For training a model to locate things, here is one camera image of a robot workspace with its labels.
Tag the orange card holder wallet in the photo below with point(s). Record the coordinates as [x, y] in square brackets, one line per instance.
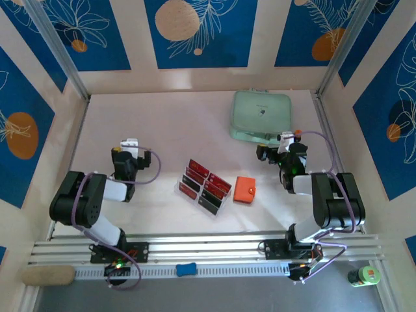
[243, 190]

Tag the red credit card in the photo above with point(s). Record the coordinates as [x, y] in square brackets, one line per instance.
[188, 191]
[216, 191]
[195, 175]
[198, 166]
[221, 183]

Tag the black credit card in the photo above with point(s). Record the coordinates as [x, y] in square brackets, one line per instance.
[211, 199]
[191, 182]
[208, 206]

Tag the clear acrylic card stand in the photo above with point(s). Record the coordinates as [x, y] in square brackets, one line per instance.
[221, 208]

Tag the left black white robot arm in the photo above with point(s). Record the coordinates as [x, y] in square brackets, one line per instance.
[78, 201]

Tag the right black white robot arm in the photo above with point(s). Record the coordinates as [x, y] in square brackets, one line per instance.
[338, 201]

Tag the brown bottle orange cap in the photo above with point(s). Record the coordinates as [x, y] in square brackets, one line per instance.
[297, 131]

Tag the mint green zip pouch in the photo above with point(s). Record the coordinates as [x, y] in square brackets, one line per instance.
[260, 113]

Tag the left black electronics module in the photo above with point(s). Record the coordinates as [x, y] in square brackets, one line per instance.
[117, 270]

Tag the black electronics module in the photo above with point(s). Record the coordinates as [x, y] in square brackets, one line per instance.
[297, 272]
[117, 270]

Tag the right black electronics module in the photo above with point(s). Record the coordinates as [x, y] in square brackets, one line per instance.
[297, 272]

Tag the blue bone-shaped block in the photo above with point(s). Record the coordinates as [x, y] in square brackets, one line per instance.
[186, 270]

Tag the beige foam pad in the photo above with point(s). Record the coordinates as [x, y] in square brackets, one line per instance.
[48, 275]

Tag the green can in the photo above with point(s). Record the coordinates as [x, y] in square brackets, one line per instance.
[364, 276]

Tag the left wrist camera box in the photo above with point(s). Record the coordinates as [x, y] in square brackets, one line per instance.
[130, 142]

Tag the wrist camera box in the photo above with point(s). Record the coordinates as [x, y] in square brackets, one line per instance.
[286, 139]
[130, 142]

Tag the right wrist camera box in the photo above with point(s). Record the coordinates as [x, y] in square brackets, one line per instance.
[286, 139]

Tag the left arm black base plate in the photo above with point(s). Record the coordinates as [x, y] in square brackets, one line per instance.
[139, 252]

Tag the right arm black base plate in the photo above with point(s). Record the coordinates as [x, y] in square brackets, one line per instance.
[274, 250]

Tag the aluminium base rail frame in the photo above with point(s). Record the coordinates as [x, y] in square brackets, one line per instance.
[208, 248]

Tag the right aluminium corner post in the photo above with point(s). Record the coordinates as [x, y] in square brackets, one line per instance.
[347, 42]

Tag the aluminium corner post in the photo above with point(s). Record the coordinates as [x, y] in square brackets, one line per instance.
[347, 42]
[55, 45]

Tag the left aluminium corner post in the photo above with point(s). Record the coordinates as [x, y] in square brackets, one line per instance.
[55, 45]

